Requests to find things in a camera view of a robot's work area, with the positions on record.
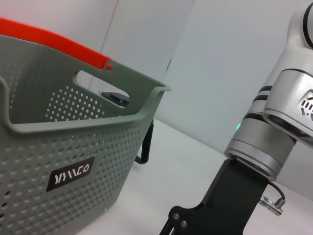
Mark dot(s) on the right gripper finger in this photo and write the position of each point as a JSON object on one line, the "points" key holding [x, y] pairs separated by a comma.
{"points": [[168, 228]]}

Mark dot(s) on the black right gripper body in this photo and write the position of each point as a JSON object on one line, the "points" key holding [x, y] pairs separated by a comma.
{"points": [[227, 195]]}

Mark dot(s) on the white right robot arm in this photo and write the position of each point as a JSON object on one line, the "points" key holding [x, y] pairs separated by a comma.
{"points": [[256, 142]]}

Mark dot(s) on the grey perforated storage bin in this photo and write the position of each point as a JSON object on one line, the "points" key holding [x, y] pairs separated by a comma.
{"points": [[73, 147]]}

